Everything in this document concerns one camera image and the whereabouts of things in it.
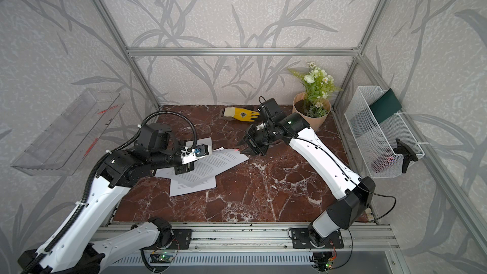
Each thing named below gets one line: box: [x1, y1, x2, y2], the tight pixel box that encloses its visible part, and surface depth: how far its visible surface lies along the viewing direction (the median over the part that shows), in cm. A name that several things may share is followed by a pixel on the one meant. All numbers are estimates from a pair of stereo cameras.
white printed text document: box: [154, 147, 250, 188], surface depth 77 cm
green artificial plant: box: [287, 61, 344, 118], surface depth 95 cm
